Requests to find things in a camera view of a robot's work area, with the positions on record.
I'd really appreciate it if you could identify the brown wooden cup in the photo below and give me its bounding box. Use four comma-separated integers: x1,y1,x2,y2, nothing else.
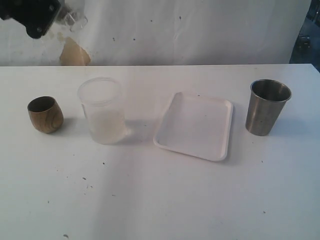
27,96,64,134

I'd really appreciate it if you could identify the translucent plastic container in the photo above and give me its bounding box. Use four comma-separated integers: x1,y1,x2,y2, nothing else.
77,77,127,145

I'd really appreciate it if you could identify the clear shaker lid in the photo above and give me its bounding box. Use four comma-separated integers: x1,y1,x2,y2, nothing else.
55,0,88,32

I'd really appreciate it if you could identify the white rectangular tray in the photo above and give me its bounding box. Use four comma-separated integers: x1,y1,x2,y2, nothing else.
153,92,234,162

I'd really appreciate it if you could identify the stainless steel cup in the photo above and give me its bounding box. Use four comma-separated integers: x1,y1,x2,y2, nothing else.
245,79,292,136

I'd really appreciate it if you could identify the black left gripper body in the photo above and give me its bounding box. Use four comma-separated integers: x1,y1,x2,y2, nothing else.
0,0,35,33

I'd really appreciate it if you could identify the white backdrop cloth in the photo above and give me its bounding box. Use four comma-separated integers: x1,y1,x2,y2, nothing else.
0,0,311,66

